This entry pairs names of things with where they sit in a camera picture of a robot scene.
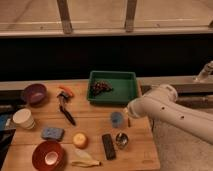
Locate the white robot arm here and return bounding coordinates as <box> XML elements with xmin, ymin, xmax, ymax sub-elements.
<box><xmin>126</xmin><ymin>84</ymin><xmax>213</xmax><ymax>144</ymax></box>

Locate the blue cup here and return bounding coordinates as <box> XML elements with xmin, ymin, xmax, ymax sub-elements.
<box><xmin>110</xmin><ymin>112</ymin><xmax>124</xmax><ymax>128</ymax></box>

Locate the small metal cup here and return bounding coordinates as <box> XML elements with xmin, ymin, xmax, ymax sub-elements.
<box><xmin>115</xmin><ymin>132</ymin><xmax>129</xmax><ymax>149</ymax></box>

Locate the white paper cup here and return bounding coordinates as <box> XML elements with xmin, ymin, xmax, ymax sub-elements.
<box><xmin>13</xmin><ymin>108</ymin><xmax>35</xmax><ymax>129</ymax></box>

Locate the green plastic tray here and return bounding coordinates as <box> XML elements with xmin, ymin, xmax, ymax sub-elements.
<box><xmin>87</xmin><ymin>71</ymin><xmax>138</xmax><ymax>105</ymax></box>

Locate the bunch of dark grapes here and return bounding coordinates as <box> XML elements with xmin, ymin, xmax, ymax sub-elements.
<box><xmin>91</xmin><ymin>81</ymin><xmax>113</xmax><ymax>96</ymax></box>

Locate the orange carrot toy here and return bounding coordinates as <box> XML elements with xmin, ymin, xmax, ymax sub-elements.
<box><xmin>59</xmin><ymin>86</ymin><xmax>74</xmax><ymax>97</ymax></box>

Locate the black remote control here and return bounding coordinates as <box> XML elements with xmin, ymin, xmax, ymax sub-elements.
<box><xmin>102</xmin><ymin>134</ymin><xmax>116</xmax><ymax>160</ymax></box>

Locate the orange fruit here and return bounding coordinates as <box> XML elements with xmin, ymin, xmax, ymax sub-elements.
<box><xmin>73</xmin><ymin>133</ymin><xmax>88</xmax><ymax>149</ymax></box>

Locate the blue sponge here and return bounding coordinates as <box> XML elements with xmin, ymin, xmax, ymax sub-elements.
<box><xmin>41</xmin><ymin>127</ymin><xmax>64</xmax><ymax>141</ymax></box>

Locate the purple bowl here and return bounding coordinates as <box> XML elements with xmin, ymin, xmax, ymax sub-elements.
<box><xmin>21</xmin><ymin>83</ymin><xmax>47</xmax><ymax>105</ymax></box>

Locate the banana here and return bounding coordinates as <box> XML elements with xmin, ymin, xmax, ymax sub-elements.
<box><xmin>71</xmin><ymin>148</ymin><xmax>101</xmax><ymax>167</ymax></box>

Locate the red bowl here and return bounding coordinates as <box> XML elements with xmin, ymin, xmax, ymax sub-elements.
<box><xmin>32</xmin><ymin>140</ymin><xmax>64</xmax><ymax>171</ymax></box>

